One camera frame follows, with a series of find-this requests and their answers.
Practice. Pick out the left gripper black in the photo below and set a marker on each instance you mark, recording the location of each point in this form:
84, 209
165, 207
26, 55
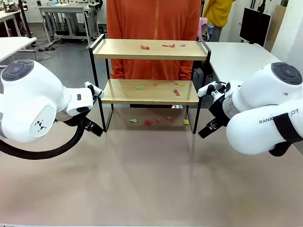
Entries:
68, 119

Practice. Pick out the white desk with dark underside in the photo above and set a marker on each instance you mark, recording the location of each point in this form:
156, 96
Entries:
7, 15

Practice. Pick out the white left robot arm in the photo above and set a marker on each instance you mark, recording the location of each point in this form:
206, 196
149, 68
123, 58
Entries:
28, 99

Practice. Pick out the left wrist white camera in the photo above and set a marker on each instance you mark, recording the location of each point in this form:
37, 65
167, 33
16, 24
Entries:
94, 88

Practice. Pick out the person in orange jacket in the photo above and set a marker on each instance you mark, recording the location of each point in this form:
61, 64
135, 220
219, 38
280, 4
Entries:
154, 21

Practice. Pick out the white side table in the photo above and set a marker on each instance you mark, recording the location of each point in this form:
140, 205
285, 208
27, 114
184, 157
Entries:
11, 46

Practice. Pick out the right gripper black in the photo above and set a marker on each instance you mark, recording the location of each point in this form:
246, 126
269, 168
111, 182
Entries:
219, 111

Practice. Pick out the dark grey bag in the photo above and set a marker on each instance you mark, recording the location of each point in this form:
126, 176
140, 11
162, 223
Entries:
198, 75

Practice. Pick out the white metal frame desk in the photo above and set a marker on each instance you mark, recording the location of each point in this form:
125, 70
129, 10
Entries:
61, 9

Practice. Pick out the person in yellow shirt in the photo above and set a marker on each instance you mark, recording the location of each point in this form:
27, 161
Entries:
219, 11

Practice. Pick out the wooden shelf with black frame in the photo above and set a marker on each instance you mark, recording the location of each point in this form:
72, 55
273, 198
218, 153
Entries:
146, 53

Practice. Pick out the brown cardboard sheet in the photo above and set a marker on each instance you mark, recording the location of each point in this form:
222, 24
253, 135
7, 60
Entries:
278, 23

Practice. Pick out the black monitor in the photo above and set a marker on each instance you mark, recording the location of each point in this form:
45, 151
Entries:
254, 26

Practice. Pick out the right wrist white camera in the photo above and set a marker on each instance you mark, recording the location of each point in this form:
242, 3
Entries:
204, 90

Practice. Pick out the wrist white camera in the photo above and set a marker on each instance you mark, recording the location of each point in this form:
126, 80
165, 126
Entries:
204, 90
94, 88

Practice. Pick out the black pole stand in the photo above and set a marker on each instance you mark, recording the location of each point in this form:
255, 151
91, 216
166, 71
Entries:
24, 19

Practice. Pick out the pink cloth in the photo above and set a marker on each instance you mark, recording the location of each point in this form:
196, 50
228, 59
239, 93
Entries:
203, 26

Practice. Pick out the large white table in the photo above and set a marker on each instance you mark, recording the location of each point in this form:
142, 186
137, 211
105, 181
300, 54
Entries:
236, 56

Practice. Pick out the yellow paper scrap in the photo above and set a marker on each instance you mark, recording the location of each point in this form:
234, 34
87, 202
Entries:
186, 121
181, 84

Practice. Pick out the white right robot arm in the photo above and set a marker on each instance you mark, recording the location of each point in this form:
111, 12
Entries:
260, 106

